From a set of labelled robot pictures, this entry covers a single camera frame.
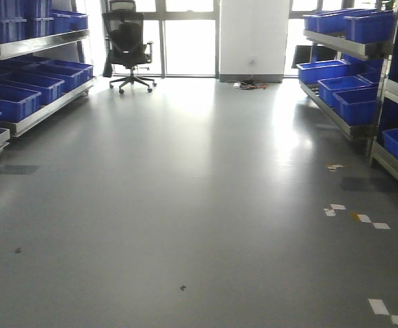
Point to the right steel shelf rack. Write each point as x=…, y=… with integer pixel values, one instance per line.
x=352, y=74

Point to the steel shelf rack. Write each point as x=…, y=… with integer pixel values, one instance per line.
x=42, y=64
x=352, y=74

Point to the left steel shelf rack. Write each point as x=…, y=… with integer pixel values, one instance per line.
x=42, y=64

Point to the black office chair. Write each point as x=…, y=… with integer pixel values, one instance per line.
x=124, y=27

